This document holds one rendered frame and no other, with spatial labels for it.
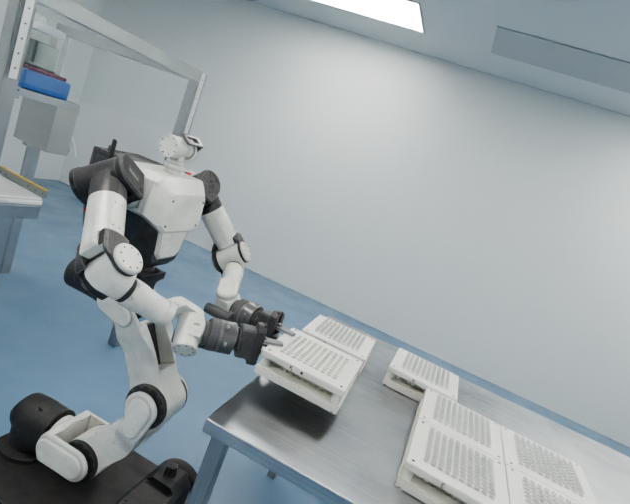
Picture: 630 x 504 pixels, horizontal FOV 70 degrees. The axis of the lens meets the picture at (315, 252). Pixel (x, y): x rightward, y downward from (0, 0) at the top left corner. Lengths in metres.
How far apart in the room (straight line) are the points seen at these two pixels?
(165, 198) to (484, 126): 4.08
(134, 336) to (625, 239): 4.57
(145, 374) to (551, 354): 4.34
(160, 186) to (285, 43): 4.41
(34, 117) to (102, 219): 1.25
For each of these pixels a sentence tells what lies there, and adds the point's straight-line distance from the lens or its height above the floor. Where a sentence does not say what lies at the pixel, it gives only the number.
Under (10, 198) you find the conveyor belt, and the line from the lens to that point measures 2.28.
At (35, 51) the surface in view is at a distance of 2.08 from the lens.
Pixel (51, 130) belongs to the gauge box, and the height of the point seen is 1.20.
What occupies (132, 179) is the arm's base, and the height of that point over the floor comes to 1.26.
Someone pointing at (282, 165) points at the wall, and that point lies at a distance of 5.32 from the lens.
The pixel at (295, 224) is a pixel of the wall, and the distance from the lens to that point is 5.24.
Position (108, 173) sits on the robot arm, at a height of 1.26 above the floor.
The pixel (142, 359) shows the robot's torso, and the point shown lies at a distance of 1.54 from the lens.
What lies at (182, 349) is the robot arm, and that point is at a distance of 1.22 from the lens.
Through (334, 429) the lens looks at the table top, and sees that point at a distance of 1.27.
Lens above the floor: 1.47
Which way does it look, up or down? 11 degrees down
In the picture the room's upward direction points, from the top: 21 degrees clockwise
